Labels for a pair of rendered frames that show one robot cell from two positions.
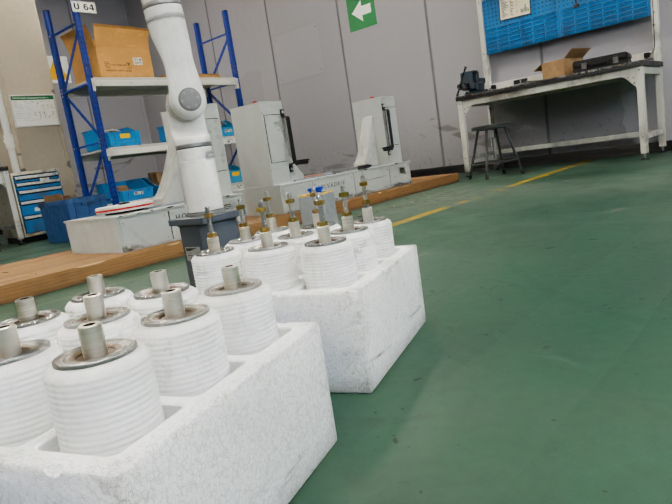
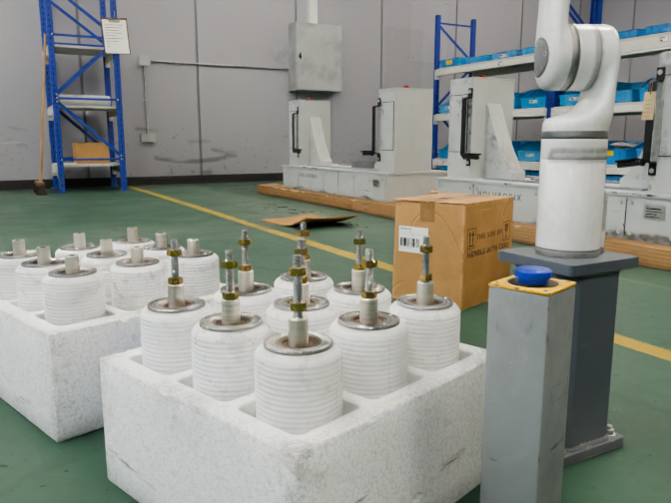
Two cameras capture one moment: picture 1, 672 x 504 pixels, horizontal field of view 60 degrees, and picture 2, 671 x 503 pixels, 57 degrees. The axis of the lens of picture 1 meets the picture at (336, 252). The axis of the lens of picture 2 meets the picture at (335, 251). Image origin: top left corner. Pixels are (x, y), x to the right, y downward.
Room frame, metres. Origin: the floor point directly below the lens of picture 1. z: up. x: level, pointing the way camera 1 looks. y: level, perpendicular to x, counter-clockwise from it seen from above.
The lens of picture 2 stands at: (1.50, -0.67, 0.47)
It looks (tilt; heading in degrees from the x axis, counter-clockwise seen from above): 10 degrees down; 109
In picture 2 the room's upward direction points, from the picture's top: straight up
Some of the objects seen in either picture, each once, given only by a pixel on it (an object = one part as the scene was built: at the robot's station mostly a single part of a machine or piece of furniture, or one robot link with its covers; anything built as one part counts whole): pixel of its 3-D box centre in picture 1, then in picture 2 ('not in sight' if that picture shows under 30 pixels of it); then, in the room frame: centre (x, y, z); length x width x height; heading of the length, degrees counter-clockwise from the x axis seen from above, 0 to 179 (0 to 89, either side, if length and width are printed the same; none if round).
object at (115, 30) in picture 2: not in sight; (115, 32); (-2.38, 4.29, 1.45); 0.25 x 0.03 x 0.39; 48
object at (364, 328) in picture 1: (308, 311); (303, 416); (1.18, 0.08, 0.09); 0.39 x 0.39 x 0.18; 66
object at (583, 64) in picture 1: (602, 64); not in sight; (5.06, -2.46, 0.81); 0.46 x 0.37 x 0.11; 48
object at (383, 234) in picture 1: (374, 262); (299, 422); (1.24, -0.08, 0.16); 0.10 x 0.10 x 0.18
